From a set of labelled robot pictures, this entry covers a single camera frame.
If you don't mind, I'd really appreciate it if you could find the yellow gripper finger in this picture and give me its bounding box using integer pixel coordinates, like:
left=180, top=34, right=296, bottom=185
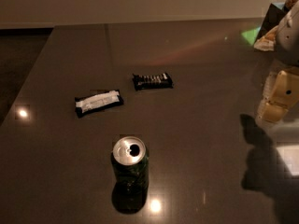
left=257, top=69, right=299, bottom=123

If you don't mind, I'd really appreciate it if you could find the green soda can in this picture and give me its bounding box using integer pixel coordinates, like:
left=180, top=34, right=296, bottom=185
left=111, top=136, right=150, bottom=194

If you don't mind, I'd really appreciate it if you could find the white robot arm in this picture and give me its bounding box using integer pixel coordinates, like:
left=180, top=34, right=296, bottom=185
left=253, top=1, right=299, bottom=123

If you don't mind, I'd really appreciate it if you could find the crumpled snack bags pile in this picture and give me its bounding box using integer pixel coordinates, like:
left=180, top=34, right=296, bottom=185
left=253, top=3, right=288, bottom=52

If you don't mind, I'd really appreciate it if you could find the black snack bar wrapper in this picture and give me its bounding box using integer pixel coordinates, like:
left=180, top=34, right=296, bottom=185
left=133, top=73, right=173, bottom=91

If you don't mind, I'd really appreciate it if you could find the white and black snack bar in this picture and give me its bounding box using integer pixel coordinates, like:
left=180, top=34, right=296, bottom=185
left=75, top=90, right=124, bottom=118

